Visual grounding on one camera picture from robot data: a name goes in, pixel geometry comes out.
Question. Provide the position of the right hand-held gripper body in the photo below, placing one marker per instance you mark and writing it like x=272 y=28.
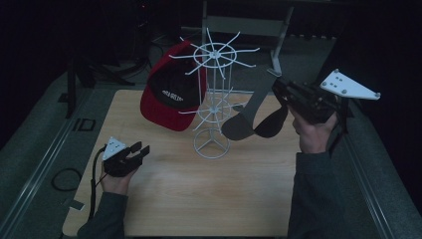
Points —
x=315 y=103

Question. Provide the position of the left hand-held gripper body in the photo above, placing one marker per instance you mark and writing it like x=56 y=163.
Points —
x=117 y=162

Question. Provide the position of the person's left hand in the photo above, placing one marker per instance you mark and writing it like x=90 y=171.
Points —
x=116 y=184

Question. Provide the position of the person's right hand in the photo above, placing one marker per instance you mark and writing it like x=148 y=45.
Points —
x=313 y=139

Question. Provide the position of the red and black cap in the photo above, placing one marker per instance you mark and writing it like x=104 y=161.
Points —
x=166 y=109

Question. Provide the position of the black floor stand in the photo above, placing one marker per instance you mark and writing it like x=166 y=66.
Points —
x=71 y=89

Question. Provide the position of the grey metal table frame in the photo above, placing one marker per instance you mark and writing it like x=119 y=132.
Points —
x=245 y=26

